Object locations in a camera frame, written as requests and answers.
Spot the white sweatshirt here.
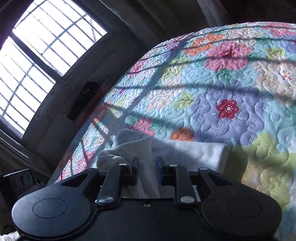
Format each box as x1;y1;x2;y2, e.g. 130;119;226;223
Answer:
96;128;230;198

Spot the window with metal grille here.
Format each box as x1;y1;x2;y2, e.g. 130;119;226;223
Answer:
1;1;111;138

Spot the black bag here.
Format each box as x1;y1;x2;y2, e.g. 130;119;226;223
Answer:
67;81;100;121

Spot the colourful floral quilt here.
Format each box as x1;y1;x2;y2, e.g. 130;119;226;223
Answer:
51;22;295;240

